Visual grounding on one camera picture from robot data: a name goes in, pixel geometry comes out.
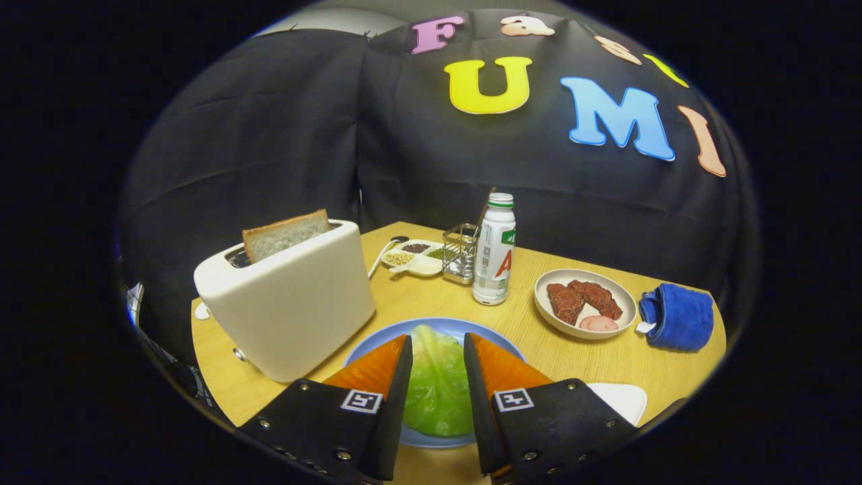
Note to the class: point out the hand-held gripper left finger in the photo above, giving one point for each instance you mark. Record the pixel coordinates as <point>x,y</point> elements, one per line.
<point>397,417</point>

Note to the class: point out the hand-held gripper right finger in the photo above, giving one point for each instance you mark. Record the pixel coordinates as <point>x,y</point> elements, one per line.
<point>479,417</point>

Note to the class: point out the green lettuce leaf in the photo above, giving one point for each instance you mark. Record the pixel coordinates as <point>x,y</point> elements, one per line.
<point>438,384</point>

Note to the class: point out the toasted bread slice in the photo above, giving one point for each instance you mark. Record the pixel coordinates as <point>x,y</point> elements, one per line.
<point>283,236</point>

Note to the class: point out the blue plate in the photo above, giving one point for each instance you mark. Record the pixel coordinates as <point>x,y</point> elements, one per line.
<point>377,343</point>

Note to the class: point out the beige plate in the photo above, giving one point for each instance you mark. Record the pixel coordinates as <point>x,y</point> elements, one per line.
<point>559,330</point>

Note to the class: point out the brown meat piece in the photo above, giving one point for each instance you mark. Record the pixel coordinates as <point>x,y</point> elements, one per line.
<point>564,303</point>
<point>596,296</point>

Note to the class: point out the white square plate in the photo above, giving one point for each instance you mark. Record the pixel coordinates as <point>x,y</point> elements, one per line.
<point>623,401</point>

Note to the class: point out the white drink bottle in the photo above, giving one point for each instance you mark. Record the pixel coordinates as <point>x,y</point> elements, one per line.
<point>491,269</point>

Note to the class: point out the pink ham slice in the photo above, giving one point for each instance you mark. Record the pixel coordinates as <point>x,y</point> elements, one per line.
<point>598,323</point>

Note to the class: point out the cream toaster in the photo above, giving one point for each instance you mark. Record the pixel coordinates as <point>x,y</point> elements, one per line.
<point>289,310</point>

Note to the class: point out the white divided condiment dish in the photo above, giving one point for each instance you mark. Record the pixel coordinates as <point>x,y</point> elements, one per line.
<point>421,266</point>

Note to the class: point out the white spoon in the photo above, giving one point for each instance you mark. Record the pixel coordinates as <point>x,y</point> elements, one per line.
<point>380,256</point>

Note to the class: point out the brown stick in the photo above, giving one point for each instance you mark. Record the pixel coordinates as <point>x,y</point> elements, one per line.
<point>486,209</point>

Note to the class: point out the blue towel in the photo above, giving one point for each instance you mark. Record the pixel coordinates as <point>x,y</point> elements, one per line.
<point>680,316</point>

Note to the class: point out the black backdrop cloth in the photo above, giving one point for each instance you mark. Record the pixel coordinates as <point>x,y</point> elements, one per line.
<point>269,135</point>

